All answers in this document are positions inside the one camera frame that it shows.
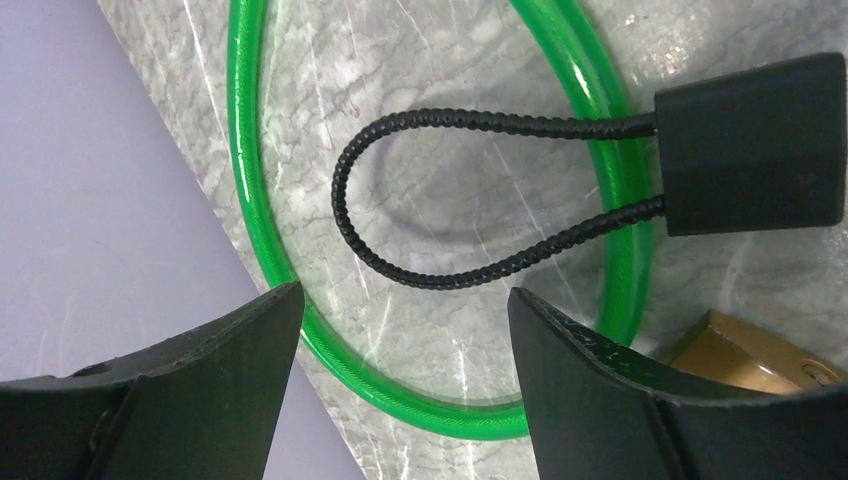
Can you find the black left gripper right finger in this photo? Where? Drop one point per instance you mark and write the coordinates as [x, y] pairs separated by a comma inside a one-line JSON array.
[[597, 409]]

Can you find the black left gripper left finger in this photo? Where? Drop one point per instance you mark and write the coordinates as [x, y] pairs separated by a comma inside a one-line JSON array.
[[200, 405]]

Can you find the black cable padlock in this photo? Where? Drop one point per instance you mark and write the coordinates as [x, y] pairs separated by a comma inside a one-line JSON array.
[[757, 150]]

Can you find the brass padlock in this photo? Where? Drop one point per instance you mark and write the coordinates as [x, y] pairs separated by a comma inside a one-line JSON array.
[[726, 349]]

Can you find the green cable lock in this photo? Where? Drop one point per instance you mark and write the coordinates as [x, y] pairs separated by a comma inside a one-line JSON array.
[[581, 62]]

